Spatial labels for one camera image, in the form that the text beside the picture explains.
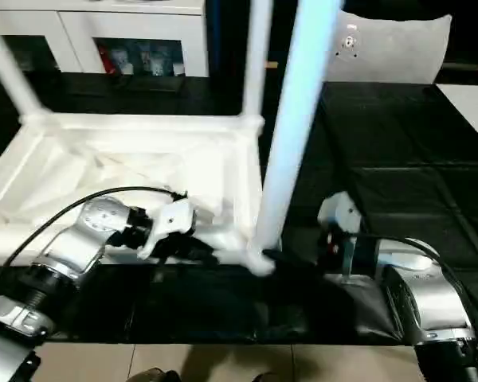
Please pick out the white plastic table top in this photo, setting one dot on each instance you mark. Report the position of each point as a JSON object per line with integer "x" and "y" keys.
{"x": 103, "y": 143}

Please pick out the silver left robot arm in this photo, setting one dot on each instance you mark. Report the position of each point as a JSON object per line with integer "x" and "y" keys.
{"x": 88, "y": 239}

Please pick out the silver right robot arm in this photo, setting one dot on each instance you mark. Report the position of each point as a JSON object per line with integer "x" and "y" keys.
{"x": 422, "y": 294}

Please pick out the black work mat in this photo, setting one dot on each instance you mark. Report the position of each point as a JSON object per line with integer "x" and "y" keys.
{"x": 398, "y": 159}

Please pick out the black robot foot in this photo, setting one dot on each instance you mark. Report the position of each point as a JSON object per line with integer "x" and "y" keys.
{"x": 155, "y": 376}
{"x": 264, "y": 378}

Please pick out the small yellow label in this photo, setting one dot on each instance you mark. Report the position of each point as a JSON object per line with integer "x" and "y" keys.
{"x": 271, "y": 64}

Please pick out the white cabinet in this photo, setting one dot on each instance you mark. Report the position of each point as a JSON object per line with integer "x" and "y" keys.
{"x": 68, "y": 36}

